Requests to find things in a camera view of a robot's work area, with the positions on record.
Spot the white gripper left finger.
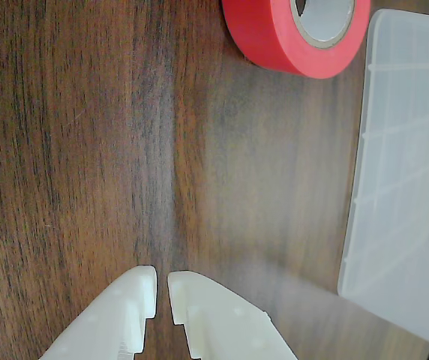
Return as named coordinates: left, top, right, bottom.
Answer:
left=37, top=265, right=158, bottom=360

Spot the red tape roll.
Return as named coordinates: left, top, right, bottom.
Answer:
left=220, top=0, right=372, bottom=80

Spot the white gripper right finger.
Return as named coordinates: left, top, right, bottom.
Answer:
left=167, top=270, right=298, bottom=360

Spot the clear plastic storage box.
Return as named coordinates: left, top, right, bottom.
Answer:
left=336, top=7, right=429, bottom=356

